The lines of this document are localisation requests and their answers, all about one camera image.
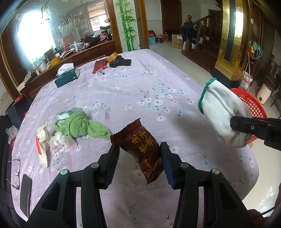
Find white knit glove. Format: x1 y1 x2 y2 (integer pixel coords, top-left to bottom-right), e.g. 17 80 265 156
198 78 252 148

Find white plastic bag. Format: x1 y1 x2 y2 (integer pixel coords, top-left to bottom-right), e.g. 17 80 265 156
49 131 78 152

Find red white wet wipe pack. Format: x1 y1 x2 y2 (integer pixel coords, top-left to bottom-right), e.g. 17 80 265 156
35 125 50 168

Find green towel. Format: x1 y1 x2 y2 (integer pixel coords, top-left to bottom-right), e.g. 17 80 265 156
54 110 112 140

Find brown snack wrapper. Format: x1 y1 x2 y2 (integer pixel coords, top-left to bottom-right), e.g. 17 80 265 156
110 118 163 184

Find red plastic mesh basket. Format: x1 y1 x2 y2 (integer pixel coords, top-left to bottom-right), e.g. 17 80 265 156
231 88 269 144

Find black smartphone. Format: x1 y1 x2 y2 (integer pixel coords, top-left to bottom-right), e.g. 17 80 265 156
20 174 32 217

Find white cylindrical stool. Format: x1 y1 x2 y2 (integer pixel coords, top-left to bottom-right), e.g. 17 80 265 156
256 83 272 105

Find white plastic bucket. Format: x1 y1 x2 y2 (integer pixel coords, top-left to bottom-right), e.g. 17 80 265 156
239 71 253 92

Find broom and dustpan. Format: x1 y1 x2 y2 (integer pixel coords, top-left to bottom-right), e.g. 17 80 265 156
240 51 254 93

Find golden pillar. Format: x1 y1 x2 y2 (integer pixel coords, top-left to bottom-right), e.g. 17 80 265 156
212 0 252 88

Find floral purple tablecloth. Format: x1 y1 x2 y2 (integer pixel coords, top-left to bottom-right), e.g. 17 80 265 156
12 49 259 227

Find teal cartoon tissue pack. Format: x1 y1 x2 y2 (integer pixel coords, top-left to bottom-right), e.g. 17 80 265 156
56 107 79 120

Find cardboard carton on floor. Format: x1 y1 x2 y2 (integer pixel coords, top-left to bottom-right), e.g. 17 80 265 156
172 34 183 50

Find green tissue box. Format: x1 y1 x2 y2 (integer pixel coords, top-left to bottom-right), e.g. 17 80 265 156
55 63 80 88

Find black remote pouch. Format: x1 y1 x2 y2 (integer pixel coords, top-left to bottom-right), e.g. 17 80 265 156
109 56 132 68

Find yellow tape roll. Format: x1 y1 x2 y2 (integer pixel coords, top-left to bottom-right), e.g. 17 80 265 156
106 52 119 63

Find purple frame eyeglasses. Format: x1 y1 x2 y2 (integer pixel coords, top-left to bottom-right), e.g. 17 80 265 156
6 159 21 190

